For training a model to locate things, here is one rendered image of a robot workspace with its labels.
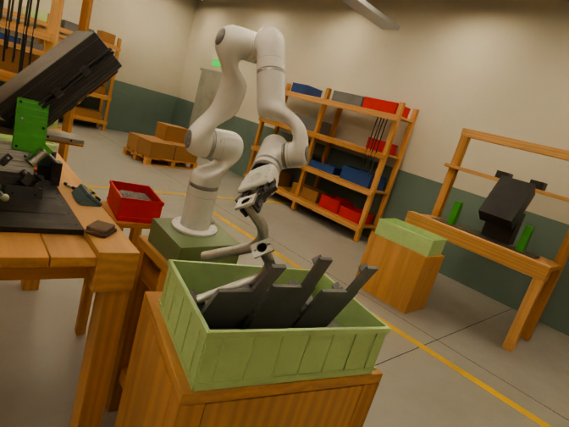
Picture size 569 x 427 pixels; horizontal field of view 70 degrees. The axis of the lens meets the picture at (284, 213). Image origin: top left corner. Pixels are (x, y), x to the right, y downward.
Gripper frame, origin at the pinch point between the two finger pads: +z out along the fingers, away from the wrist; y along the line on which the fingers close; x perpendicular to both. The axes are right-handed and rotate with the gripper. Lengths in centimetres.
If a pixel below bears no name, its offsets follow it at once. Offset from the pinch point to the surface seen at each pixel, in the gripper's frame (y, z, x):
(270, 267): 0.6, 9.5, 13.4
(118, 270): -64, -5, 11
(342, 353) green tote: 4, 10, 53
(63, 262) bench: -68, 4, -4
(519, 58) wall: 143, -517, 214
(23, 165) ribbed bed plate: -106, -39, -29
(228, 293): -12.0, 14.3, 14.6
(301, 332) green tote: -0.1, 14.9, 33.8
